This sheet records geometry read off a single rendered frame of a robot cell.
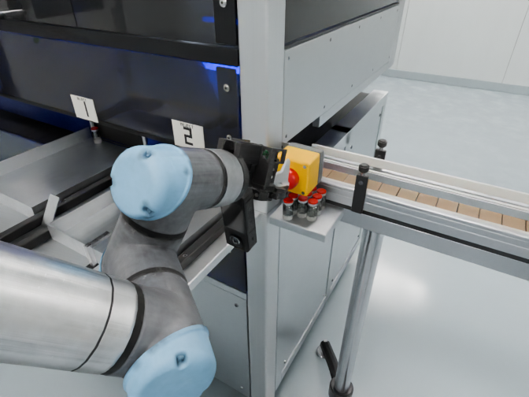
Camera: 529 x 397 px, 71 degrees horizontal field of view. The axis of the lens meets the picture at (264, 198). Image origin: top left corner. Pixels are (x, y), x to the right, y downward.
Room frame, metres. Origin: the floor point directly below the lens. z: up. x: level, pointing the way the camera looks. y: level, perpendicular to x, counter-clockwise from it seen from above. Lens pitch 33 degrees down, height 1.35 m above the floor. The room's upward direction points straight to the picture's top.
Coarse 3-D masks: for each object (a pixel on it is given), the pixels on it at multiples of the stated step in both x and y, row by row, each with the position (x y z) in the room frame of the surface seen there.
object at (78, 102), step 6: (72, 96) 0.93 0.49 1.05; (78, 96) 0.91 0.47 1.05; (72, 102) 0.93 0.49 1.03; (78, 102) 0.92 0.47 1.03; (90, 102) 0.89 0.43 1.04; (78, 108) 0.92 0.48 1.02; (84, 108) 0.91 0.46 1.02; (90, 108) 0.90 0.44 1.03; (78, 114) 0.93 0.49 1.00; (84, 114) 0.91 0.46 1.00; (90, 114) 0.90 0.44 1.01; (96, 114) 0.89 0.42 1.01; (90, 120) 0.90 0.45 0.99; (96, 120) 0.89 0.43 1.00
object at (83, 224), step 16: (80, 208) 0.62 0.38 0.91; (96, 208) 0.65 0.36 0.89; (112, 208) 0.66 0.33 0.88; (48, 224) 0.56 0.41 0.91; (64, 224) 0.59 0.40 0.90; (80, 224) 0.61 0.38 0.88; (96, 224) 0.61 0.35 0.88; (112, 224) 0.61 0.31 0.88; (192, 224) 0.61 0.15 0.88; (208, 224) 0.57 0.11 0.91; (64, 240) 0.54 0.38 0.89; (80, 240) 0.52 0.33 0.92; (192, 240) 0.53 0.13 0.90; (96, 256) 0.49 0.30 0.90
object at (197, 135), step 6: (174, 120) 0.76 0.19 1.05; (174, 126) 0.76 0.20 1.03; (180, 126) 0.75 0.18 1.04; (186, 126) 0.74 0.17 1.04; (192, 126) 0.73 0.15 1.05; (198, 126) 0.72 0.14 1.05; (174, 132) 0.76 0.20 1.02; (180, 132) 0.75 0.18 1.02; (186, 132) 0.74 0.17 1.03; (192, 132) 0.73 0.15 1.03; (198, 132) 0.72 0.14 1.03; (174, 138) 0.76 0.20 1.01; (180, 138) 0.75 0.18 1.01; (192, 138) 0.73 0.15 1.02; (198, 138) 0.72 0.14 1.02; (180, 144) 0.75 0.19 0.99; (186, 144) 0.74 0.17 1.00; (198, 144) 0.72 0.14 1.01; (204, 144) 0.72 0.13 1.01
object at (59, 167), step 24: (48, 144) 0.93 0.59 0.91; (72, 144) 0.99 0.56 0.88; (96, 144) 0.99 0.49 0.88; (0, 168) 0.81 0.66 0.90; (24, 168) 0.85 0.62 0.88; (48, 168) 0.85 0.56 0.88; (72, 168) 0.85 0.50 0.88; (96, 168) 0.85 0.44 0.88; (0, 192) 0.68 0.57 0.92; (24, 192) 0.73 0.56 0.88; (48, 192) 0.73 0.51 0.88; (72, 192) 0.70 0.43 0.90
